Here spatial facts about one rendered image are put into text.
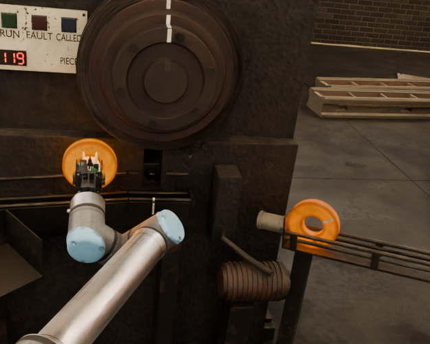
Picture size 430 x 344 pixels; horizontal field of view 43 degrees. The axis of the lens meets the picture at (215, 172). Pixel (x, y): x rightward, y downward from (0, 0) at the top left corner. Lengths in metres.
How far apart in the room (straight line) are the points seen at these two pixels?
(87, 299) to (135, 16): 0.75
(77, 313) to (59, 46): 0.87
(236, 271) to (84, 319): 0.79
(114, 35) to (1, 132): 0.49
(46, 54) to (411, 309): 1.93
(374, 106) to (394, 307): 2.87
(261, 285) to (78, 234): 0.66
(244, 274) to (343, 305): 0.95
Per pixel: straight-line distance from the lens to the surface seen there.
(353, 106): 5.15
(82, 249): 1.36
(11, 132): 1.75
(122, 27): 1.48
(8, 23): 1.66
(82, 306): 1.07
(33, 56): 1.68
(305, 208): 1.67
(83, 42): 1.52
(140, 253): 1.23
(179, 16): 1.48
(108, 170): 1.64
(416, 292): 2.85
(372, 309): 2.64
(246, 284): 1.74
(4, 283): 1.55
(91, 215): 1.38
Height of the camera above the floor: 1.52
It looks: 25 degrees down
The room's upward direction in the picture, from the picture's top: 7 degrees clockwise
